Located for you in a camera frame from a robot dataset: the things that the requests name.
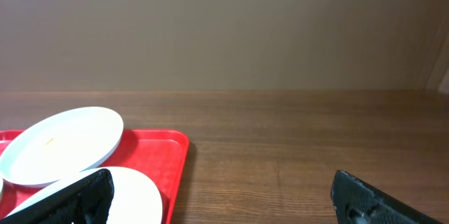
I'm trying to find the red serving tray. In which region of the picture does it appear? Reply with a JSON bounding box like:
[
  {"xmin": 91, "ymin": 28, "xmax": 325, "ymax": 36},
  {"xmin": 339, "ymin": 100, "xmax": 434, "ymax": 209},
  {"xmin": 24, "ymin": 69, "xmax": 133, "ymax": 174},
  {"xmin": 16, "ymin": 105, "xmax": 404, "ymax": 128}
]
[{"xmin": 1, "ymin": 129, "xmax": 189, "ymax": 224}]

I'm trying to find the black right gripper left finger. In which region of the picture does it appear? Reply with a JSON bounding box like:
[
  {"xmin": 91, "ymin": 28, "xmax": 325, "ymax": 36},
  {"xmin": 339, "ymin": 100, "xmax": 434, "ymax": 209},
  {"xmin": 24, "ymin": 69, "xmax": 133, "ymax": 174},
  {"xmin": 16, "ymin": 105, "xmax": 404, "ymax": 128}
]
[{"xmin": 1, "ymin": 169, "xmax": 114, "ymax": 224}]

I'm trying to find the white plate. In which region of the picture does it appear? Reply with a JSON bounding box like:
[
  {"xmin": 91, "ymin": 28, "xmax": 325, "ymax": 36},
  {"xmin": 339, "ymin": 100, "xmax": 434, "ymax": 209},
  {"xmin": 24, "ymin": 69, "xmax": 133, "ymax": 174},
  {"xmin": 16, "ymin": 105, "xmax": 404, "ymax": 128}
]
[
  {"xmin": 1, "ymin": 107, "xmax": 124, "ymax": 187},
  {"xmin": 9, "ymin": 166, "xmax": 163, "ymax": 224}
]

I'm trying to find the white plate back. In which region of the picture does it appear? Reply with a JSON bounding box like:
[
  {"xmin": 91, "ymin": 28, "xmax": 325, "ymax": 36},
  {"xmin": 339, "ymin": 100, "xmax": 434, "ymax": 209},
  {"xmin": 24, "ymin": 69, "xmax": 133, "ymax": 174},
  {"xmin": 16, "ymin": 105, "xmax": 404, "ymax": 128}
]
[{"xmin": 1, "ymin": 107, "xmax": 124, "ymax": 187}]

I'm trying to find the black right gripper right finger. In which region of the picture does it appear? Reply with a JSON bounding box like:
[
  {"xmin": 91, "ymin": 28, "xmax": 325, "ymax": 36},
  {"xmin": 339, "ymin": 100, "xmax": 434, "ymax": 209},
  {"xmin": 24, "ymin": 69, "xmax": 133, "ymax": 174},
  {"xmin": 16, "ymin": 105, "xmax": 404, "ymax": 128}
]
[{"xmin": 330, "ymin": 170, "xmax": 441, "ymax": 224}]

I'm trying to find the white plate front right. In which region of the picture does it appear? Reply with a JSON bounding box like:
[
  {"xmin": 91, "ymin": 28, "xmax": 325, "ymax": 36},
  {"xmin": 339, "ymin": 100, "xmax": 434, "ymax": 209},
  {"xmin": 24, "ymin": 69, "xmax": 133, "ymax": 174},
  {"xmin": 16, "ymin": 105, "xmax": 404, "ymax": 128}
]
[{"xmin": 9, "ymin": 166, "xmax": 163, "ymax": 224}]

